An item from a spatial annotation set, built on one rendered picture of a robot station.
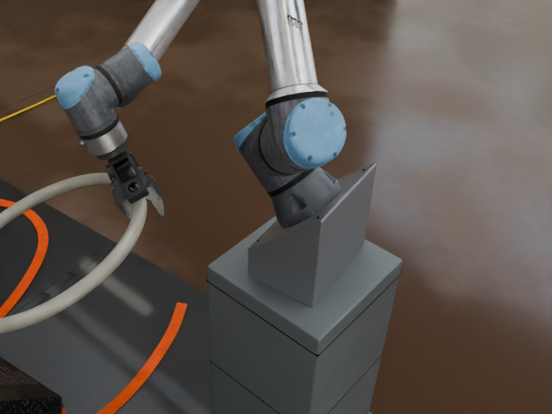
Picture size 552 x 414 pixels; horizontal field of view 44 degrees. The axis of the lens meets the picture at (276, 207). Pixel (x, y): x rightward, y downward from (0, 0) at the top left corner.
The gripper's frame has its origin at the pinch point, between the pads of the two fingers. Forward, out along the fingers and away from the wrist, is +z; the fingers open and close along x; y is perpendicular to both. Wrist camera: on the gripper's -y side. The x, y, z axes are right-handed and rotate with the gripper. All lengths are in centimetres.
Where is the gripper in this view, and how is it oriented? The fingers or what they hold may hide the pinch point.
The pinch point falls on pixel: (150, 218)
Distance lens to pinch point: 158.2
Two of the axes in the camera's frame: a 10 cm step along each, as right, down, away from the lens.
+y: -3.8, -4.5, 8.1
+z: 3.2, 7.5, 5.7
